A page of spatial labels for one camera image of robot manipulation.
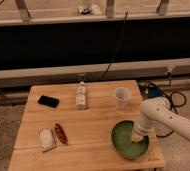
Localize green ceramic bowl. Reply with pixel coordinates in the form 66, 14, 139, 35
111, 120, 149, 159

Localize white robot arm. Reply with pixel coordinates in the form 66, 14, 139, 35
131, 97, 190, 142

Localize clear plastic cup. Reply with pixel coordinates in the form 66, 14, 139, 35
113, 87, 132, 109

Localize blue power box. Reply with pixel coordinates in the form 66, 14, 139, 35
148, 88, 164, 99

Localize white small bottle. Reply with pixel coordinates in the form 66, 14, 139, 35
76, 81, 86, 110

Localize wooden table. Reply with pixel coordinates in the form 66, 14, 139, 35
9, 80, 165, 171

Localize red-brown leaf-shaped dish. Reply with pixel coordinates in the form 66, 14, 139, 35
54, 123, 68, 145

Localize white wrapped block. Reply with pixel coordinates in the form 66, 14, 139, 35
39, 129, 56, 152

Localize black smartphone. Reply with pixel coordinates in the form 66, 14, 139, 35
38, 95, 59, 108

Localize black floor cable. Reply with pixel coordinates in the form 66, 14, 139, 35
156, 90, 188, 139

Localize black hanging cable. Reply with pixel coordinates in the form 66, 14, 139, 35
99, 10, 129, 81

